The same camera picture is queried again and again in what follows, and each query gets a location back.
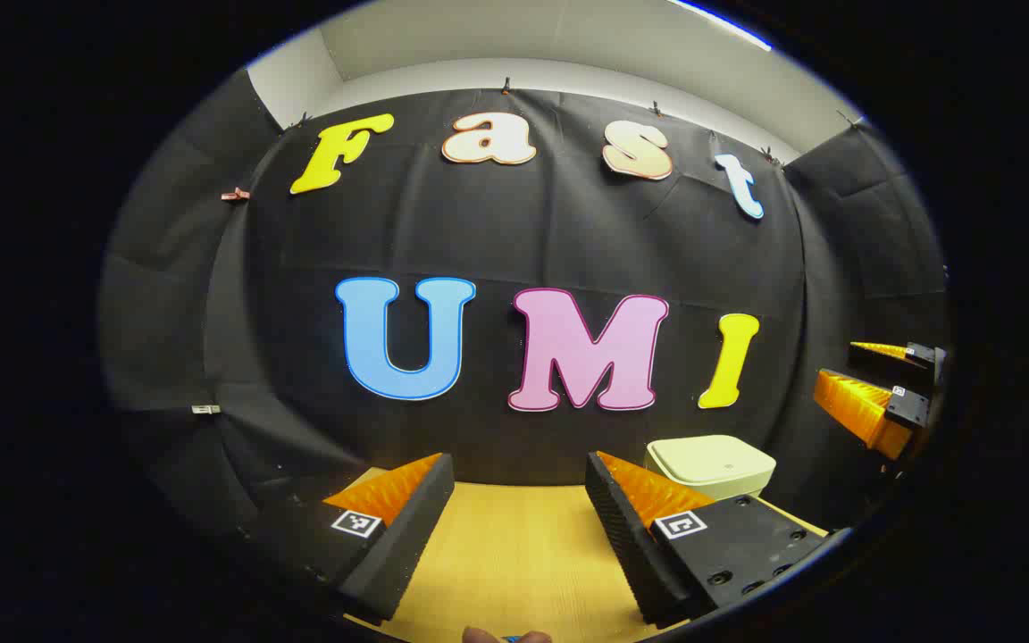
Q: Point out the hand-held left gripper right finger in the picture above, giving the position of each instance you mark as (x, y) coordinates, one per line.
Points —
(626, 545)

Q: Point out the wooden desktop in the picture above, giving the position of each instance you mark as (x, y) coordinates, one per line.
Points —
(514, 554)

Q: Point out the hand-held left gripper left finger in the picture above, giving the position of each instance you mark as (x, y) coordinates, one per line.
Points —
(412, 536)

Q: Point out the red backdrop clip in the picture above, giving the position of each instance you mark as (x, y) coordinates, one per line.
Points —
(235, 193)

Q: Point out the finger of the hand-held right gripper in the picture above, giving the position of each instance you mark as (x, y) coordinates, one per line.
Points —
(921, 355)
(863, 406)

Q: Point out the black backdrop cloth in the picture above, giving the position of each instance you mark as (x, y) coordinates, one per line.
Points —
(523, 241)

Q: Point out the green desktop garbage bin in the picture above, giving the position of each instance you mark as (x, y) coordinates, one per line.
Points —
(711, 463)

